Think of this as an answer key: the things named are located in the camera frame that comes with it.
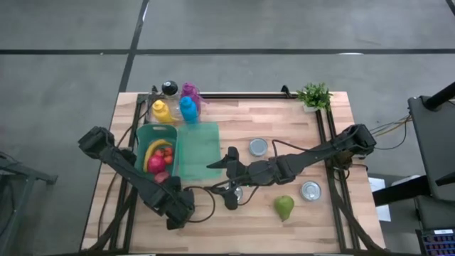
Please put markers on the red round fruit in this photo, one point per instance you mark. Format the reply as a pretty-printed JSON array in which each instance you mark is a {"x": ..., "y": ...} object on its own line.
[{"x": 156, "y": 165}]

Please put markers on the blue plastic bottle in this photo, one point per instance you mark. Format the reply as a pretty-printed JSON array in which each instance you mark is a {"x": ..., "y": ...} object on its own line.
[{"x": 188, "y": 109}]

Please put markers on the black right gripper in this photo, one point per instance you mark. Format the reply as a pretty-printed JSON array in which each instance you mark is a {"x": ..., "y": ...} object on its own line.
[{"x": 256, "y": 172}]

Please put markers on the backlit keyboard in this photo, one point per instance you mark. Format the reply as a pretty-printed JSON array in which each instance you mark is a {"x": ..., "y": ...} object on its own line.
[{"x": 439, "y": 245}]

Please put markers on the orange tangerine cluster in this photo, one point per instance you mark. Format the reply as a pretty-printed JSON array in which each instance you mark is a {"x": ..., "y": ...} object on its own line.
[{"x": 167, "y": 156}]

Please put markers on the grey metal stand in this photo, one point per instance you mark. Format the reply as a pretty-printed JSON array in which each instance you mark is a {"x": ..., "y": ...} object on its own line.
[{"x": 28, "y": 174}]

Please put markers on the black corner bracket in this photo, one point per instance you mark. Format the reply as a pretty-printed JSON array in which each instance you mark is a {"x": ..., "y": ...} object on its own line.
[
  {"x": 285, "y": 90},
  {"x": 154, "y": 89}
]

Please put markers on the dark maroon fruit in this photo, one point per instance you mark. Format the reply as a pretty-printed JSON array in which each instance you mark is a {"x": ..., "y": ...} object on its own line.
[{"x": 161, "y": 177}]

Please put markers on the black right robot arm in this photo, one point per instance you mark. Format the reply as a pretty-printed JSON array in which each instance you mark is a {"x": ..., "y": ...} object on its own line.
[{"x": 320, "y": 153}]

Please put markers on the teal plastic bin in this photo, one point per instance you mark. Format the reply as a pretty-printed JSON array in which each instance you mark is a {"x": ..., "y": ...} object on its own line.
[{"x": 140, "y": 142}]

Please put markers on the green pear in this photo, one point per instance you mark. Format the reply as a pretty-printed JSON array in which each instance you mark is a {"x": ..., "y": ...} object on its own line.
[{"x": 284, "y": 208}]

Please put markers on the long black frame crossbar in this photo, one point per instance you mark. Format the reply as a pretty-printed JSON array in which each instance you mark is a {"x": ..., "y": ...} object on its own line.
[{"x": 241, "y": 95}]

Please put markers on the black aluminium frame rails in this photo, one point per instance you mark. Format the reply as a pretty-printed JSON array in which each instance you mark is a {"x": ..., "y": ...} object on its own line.
[
  {"x": 339, "y": 227},
  {"x": 121, "y": 220}
]

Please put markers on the magenta plastic bottle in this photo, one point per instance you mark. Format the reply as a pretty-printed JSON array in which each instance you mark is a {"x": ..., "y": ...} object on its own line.
[{"x": 188, "y": 90}]

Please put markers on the clear plastic container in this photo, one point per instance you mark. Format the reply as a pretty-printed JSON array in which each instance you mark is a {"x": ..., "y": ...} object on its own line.
[{"x": 146, "y": 108}]

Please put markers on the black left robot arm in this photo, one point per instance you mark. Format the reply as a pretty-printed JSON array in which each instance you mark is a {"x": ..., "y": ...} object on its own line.
[{"x": 135, "y": 177}]

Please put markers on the yellow mustard bottle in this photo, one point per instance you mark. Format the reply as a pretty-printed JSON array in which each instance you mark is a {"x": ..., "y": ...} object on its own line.
[{"x": 161, "y": 111}]

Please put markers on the silver tin can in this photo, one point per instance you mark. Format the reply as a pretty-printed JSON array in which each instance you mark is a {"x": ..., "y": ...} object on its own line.
[
  {"x": 258, "y": 146},
  {"x": 239, "y": 195},
  {"x": 311, "y": 191}
]

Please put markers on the translucent teal bin lid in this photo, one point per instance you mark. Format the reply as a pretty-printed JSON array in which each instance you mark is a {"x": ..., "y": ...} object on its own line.
[{"x": 199, "y": 149}]

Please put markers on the white paper sheet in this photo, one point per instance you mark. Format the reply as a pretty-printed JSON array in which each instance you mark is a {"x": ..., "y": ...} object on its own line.
[{"x": 377, "y": 185}]

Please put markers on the yellow banana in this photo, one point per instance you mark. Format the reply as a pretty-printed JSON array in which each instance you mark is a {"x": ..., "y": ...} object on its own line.
[{"x": 149, "y": 153}]

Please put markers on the clear bottle black cap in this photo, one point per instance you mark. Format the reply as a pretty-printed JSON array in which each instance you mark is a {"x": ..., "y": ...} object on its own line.
[{"x": 170, "y": 87}]

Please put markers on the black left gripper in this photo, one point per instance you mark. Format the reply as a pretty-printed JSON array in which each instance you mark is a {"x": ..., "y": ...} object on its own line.
[{"x": 177, "y": 206}]

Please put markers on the small green potted plant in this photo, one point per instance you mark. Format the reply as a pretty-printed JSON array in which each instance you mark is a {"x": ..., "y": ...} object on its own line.
[{"x": 314, "y": 96}]

